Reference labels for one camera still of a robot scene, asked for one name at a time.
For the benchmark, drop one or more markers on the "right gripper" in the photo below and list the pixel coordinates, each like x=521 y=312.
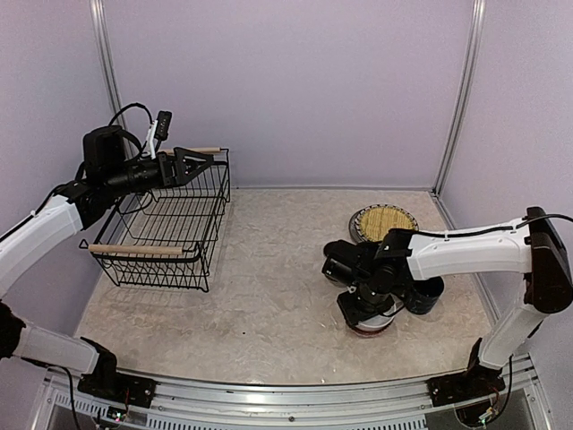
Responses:
x=351 y=313

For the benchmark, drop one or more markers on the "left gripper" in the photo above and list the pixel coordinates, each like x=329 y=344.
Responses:
x=166 y=176

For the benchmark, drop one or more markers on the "blue patterned white bowl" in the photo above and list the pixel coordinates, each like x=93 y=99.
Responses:
x=369 y=333

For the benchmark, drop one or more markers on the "plain white bowl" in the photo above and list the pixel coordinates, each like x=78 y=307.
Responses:
x=380 y=320

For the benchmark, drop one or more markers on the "navy blue ceramic mug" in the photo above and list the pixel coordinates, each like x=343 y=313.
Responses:
x=427 y=298

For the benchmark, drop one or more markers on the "grey deer print plate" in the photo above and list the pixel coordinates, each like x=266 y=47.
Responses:
x=353 y=222

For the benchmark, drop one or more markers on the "woven bamboo plate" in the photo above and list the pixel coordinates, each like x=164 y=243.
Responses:
x=376 y=222

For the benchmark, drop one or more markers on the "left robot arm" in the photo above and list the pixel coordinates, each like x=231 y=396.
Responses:
x=69 y=209

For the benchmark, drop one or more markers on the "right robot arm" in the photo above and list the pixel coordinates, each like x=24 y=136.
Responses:
x=407 y=264

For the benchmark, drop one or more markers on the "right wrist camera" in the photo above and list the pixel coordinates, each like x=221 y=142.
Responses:
x=348 y=264

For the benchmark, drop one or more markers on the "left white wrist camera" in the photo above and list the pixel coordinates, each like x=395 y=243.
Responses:
x=157 y=133

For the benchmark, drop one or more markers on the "black wire dish rack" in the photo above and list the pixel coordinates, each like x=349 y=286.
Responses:
x=166 y=238

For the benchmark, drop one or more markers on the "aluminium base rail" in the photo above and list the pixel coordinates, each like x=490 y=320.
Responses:
x=179 y=403

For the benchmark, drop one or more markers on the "left aluminium frame post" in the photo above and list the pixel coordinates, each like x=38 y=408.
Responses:
x=97 y=13

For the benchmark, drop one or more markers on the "aluminium frame post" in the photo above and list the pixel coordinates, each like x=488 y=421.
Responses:
x=463 y=96
x=97 y=13

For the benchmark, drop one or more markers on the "right aluminium frame post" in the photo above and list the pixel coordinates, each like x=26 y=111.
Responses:
x=463 y=96

